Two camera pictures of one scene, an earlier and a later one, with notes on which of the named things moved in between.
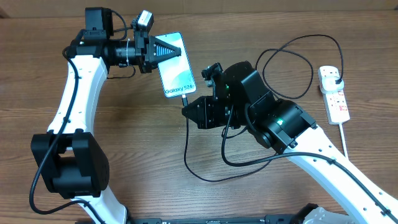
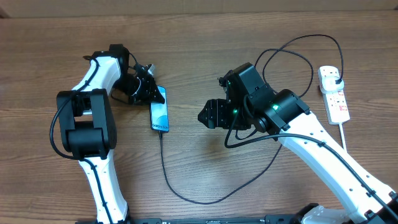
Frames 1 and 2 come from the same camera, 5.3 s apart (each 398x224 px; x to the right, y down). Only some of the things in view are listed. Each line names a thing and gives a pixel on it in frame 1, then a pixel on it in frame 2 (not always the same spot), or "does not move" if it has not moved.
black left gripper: (147, 48) → (148, 96)
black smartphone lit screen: (177, 76) → (158, 112)
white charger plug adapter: (329, 83) does not move
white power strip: (335, 104) does not move
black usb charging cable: (267, 50) → (341, 45)
